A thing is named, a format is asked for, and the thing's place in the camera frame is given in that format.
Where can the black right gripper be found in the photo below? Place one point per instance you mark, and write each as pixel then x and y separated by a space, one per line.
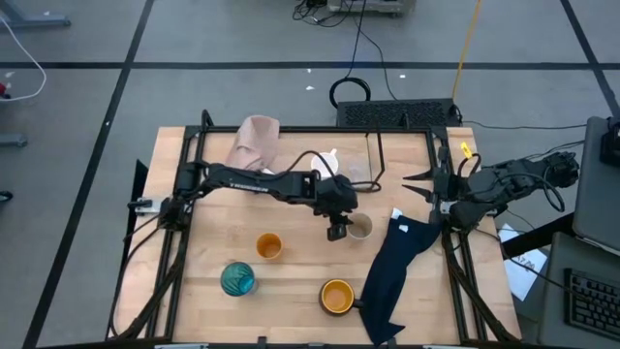
pixel 455 186

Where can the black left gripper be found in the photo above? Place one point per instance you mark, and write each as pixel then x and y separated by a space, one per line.
pixel 336 196

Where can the small clear glass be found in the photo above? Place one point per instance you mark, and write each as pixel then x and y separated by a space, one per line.
pixel 359 170

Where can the white mug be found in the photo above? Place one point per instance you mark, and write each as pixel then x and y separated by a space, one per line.
pixel 325 162

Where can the beige ribbed cup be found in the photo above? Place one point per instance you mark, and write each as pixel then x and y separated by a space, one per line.
pixel 362 227

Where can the small orange plastic cup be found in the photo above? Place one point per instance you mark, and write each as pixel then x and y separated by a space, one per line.
pixel 269 246

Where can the pink cloth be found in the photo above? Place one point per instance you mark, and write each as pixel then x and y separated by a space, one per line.
pixel 257 140

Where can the orange bowl mug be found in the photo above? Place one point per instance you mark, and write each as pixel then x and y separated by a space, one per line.
pixel 337 296

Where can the teal faceted plastic tumbler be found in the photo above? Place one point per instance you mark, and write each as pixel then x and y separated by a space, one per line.
pixel 238 279

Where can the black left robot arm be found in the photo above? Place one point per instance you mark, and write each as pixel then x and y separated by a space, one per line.
pixel 252 181

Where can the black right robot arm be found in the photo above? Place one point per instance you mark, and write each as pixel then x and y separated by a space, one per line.
pixel 523 181

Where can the black vented computer case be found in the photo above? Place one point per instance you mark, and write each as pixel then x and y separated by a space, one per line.
pixel 397 114

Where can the navy blue cloth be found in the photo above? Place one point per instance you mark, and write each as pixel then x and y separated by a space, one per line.
pixel 392 271

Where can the white paper sheet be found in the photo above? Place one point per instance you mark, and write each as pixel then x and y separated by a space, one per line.
pixel 525 271

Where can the grey flat panel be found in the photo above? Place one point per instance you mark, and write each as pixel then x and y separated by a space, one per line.
pixel 598 194

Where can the grey desk top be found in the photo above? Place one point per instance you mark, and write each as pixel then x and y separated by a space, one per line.
pixel 557 315

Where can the grey equipment base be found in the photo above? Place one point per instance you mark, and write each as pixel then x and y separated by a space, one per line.
pixel 368 5

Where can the black box device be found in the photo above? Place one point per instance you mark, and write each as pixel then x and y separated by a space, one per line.
pixel 611 145

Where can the black side panel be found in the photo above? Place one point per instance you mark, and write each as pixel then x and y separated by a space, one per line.
pixel 140 179

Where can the black keyboard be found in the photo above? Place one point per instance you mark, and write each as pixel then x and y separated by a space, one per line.
pixel 593 303

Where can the grey table foot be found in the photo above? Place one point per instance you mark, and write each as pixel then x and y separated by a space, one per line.
pixel 12 140
pixel 43 21

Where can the small red object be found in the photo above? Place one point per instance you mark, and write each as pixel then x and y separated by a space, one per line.
pixel 4 89

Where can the black table rig frame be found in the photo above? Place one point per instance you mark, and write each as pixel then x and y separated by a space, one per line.
pixel 300 129

